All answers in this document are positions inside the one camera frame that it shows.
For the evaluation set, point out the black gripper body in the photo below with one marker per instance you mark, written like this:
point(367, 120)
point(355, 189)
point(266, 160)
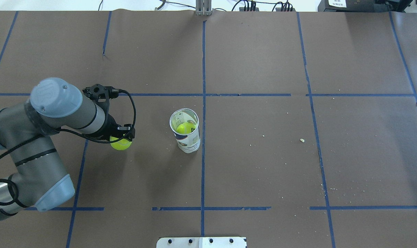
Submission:
point(111, 124)

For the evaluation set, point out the yellow-green tennis ball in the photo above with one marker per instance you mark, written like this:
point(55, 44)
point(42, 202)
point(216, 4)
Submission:
point(121, 145)

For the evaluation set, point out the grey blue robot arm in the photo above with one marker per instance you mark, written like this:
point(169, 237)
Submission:
point(54, 106)

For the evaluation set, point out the clear tennis ball can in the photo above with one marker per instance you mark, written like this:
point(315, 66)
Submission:
point(187, 143)

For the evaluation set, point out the tennis ball inside can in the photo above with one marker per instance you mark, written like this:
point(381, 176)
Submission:
point(185, 128)

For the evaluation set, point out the black power strip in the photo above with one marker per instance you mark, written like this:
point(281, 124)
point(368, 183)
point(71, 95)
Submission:
point(255, 6)

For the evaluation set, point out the black equipment box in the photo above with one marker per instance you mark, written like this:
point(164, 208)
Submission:
point(367, 6)

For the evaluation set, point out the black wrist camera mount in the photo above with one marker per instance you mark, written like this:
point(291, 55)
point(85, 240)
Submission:
point(99, 92)

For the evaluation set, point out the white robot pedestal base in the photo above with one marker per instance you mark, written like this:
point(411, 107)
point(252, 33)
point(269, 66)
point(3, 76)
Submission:
point(202, 242)

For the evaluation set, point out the aluminium frame post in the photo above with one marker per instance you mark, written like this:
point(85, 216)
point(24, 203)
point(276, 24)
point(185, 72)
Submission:
point(203, 8)

